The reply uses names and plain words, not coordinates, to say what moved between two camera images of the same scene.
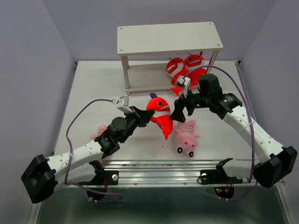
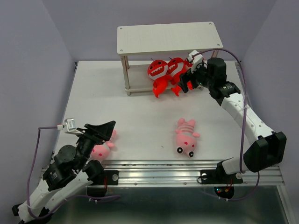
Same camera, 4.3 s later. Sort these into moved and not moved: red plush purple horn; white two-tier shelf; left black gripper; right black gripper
Moved: red plush purple horn; left black gripper; right black gripper
Not moved: white two-tier shelf
